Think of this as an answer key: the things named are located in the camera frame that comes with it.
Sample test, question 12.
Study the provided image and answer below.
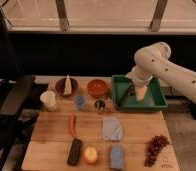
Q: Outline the white plastic cup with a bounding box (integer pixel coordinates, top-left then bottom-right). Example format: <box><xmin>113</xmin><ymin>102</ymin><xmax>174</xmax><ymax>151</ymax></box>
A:
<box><xmin>40</xmin><ymin>90</ymin><xmax>56</xmax><ymax>111</ymax></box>

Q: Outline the black tool in tray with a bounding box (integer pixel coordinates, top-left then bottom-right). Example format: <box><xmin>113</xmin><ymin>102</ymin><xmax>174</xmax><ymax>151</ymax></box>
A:
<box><xmin>119</xmin><ymin>84</ymin><xmax>135</xmax><ymax>105</ymax></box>

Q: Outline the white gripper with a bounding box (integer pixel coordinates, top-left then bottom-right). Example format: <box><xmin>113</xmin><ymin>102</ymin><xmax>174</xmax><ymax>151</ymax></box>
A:
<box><xmin>126</xmin><ymin>66</ymin><xmax>153</xmax><ymax>101</ymax></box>

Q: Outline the bunch of dark grapes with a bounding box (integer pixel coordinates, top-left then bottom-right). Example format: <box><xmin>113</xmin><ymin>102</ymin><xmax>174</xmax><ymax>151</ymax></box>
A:
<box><xmin>144</xmin><ymin>135</ymin><xmax>169</xmax><ymax>167</ymax></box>

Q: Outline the black rectangular block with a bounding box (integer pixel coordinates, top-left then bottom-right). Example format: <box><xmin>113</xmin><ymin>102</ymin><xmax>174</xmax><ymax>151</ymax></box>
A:
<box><xmin>67</xmin><ymin>139</ymin><xmax>82</xmax><ymax>166</ymax></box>

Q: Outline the orange red bowl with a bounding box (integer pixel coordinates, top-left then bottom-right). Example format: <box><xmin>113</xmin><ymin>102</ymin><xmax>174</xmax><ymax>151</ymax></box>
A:
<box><xmin>87</xmin><ymin>79</ymin><xmax>109</xmax><ymax>98</ymax></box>

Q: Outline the black chair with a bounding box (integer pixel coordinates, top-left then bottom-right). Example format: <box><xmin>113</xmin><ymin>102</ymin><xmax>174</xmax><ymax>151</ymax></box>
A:
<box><xmin>0</xmin><ymin>75</ymin><xmax>37</xmax><ymax>171</ymax></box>

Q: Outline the blue plastic cup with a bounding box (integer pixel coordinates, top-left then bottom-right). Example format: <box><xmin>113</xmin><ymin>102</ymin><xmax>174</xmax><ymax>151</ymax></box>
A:
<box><xmin>74</xmin><ymin>95</ymin><xmax>86</xmax><ymax>111</ymax></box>

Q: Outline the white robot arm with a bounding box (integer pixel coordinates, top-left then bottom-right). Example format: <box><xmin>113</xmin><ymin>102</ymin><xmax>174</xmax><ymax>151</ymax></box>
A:
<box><xmin>126</xmin><ymin>42</ymin><xmax>196</xmax><ymax>104</ymax></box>

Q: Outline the small dark glass jar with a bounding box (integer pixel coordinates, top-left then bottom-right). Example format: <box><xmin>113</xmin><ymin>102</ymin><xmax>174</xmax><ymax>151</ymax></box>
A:
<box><xmin>94</xmin><ymin>99</ymin><xmax>106</xmax><ymax>113</ymax></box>

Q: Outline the green plastic tray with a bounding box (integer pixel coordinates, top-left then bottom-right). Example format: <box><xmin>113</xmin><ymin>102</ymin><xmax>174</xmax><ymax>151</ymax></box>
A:
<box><xmin>111</xmin><ymin>75</ymin><xmax>167</xmax><ymax>112</ymax></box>

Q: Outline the blue sponge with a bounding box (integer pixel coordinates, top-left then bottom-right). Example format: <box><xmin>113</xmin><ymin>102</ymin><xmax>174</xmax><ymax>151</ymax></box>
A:
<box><xmin>110</xmin><ymin>144</ymin><xmax>124</xmax><ymax>170</ymax></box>

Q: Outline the orange carrot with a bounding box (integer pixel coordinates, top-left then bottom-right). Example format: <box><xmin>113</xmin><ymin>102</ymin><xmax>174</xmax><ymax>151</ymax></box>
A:
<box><xmin>69</xmin><ymin>115</ymin><xmax>77</xmax><ymax>138</ymax></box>

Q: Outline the dark purple bowl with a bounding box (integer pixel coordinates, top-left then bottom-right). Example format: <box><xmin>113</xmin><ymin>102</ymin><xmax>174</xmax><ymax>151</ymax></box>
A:
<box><xmin>55</xmin><ymin>78</ymin><xmax>78</xmax><ymax>97</ymax></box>

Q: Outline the light blue folded cloth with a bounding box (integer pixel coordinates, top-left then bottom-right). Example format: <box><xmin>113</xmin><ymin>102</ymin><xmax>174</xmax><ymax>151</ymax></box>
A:
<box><xmin>103</xmin><ymin>116</ymin><xmax>123</xmax><ymax>141</ymax></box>

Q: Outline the pale yellow banana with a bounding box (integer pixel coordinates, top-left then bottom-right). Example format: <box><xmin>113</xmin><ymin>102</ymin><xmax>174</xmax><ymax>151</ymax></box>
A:
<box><xmin>64</xmin><ymin>75</ymin><xmax>72</xmax><ymax>95</ymax></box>

